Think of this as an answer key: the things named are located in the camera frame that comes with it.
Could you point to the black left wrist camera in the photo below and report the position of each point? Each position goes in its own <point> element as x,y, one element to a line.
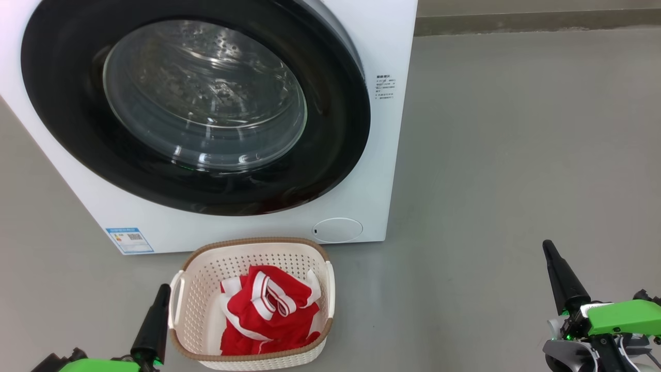
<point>54,362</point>

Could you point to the blue energy label sticker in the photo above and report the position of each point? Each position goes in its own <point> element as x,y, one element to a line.
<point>129,241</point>

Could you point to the round white filter cover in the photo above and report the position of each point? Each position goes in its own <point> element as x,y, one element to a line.
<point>338,230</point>

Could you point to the black glass washing machine door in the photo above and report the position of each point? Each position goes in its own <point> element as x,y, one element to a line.
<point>67,129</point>

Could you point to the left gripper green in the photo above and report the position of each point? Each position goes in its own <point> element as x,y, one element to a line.
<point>98,366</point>

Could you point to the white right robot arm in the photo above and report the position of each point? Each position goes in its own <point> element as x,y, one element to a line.
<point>568,355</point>

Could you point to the white front-load washing machine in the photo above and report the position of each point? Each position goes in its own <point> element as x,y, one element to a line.
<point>382,170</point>

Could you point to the red white-striped garment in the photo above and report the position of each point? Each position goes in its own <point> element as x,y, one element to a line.
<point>268,325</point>

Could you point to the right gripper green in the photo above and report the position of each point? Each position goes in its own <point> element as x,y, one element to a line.
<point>625,318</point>

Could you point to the cream plastic laundry basket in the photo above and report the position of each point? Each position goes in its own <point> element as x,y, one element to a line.
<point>199,310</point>

